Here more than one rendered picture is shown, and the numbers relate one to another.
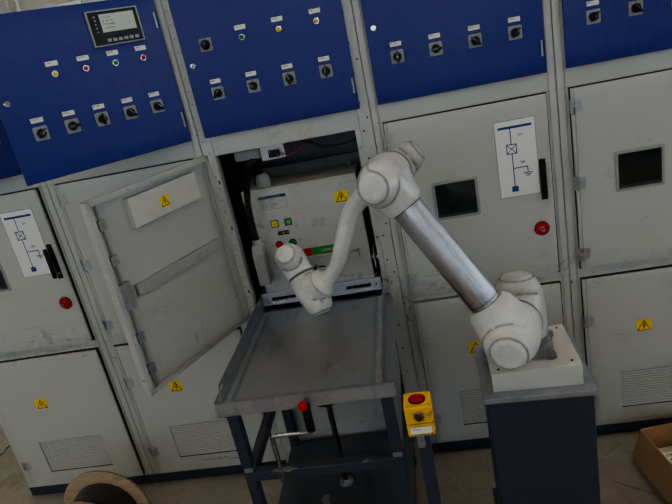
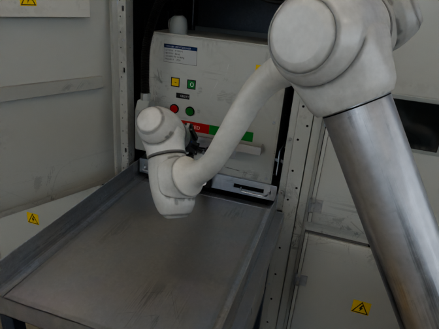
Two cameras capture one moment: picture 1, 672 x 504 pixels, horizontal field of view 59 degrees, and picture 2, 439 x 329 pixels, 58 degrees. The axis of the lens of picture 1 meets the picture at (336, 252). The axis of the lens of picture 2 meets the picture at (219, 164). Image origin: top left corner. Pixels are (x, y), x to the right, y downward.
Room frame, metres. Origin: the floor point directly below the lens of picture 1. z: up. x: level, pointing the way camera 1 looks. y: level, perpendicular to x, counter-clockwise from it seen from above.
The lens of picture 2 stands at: (1.10, -0.12, 1.54)
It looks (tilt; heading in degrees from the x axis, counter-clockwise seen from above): 24 degrees down; 7
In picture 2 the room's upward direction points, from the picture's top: 5 degrees clockwise
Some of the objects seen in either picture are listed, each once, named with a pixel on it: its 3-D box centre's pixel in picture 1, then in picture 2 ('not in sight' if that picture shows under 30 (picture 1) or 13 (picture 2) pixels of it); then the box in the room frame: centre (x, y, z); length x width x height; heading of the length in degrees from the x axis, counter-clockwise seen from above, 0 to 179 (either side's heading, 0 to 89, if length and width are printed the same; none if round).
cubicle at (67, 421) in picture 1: (78, 247); not in sight; (3.20, 1.40, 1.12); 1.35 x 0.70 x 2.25; 171
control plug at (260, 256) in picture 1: (262, 263); (146, 123); (2.38, 0.32, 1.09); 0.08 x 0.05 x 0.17; 171
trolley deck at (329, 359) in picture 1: (315, 349); (160, 251); (2.04, 0.16, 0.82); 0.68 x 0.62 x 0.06; 171
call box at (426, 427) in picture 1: (419, 413); not in sight; (1.46, -0.14, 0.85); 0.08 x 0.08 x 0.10; 81
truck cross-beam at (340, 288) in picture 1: (321, 289); (206, 176); (2.43, 0.10, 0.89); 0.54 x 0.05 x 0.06; 81
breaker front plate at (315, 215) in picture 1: (309, 238); (210, 112); (2.42, 0.10, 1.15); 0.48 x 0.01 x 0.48; 81
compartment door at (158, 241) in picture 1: (176, 268); (29, 93); (2.19, 0.62, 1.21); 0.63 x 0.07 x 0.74; 147
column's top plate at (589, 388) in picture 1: (530, 367); not in sight; (1.74, -0.57, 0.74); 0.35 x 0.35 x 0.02; 78
